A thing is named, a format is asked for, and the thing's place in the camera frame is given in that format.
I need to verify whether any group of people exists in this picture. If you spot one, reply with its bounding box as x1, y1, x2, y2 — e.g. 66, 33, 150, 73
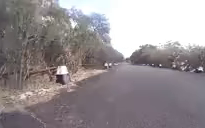
103, 61, 114, 70

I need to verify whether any dark bin with pale lid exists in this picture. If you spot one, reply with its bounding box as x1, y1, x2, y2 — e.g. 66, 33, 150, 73
55, 65, 71, 86

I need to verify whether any grey asphalt road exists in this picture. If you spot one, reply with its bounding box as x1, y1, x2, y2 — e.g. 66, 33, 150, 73
0, 61, 205, 128

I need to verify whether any row of trees and bushes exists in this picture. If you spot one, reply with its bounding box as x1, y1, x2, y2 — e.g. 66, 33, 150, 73
129, 40, 205, 75

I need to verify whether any dry leaf-strewn verge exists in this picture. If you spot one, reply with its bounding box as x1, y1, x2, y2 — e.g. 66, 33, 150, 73
0, 66, 108, 116

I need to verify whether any row of parked vehicles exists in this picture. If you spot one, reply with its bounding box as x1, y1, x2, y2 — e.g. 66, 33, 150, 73
141, 60, 205, 74

